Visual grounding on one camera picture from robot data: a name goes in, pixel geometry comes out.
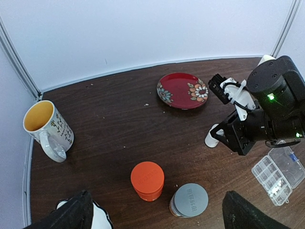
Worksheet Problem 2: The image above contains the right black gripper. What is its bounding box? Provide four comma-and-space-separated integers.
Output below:
210, 55, 305, 156

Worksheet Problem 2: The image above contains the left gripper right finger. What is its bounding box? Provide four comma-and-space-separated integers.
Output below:
222, 191, 288, 229

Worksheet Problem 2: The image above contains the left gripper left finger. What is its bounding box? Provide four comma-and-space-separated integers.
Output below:
26, 190, 93, 229

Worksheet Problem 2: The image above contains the white pill bottle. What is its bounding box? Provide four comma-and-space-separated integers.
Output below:
204, 132, 219, 148

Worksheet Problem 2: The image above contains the grey lid pill bottle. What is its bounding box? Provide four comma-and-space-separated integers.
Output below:
169, 183, 209, 218

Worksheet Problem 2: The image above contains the clear plastic pill organizer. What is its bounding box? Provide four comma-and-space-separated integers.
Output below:
252, 146, 305, 206

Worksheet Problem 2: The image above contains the white scalloped bowl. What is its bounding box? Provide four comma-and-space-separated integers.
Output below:
55, 198, 114, 229

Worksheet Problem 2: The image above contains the red floral plate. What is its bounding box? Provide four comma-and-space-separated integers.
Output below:
156, 73, 209, 110

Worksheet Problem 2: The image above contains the orange pill bottle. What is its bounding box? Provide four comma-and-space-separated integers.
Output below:
131, 161, 165, 202

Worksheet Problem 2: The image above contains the cream textured mug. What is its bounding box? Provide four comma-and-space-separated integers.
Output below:
258, 54, 275, 66

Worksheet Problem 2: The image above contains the yellow interior floral mug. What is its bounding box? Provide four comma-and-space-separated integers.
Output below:
23, 100, 74, 163

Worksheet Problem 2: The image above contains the right aluminium frame post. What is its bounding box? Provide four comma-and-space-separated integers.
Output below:
271, 0, 302, 57

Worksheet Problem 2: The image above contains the aluminium frame post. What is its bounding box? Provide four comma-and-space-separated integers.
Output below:
0, 18, 43, 102
271, 0, 302, 57

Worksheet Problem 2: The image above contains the left aluminium frame post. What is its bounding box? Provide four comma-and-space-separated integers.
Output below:
0, 18, 43, 102

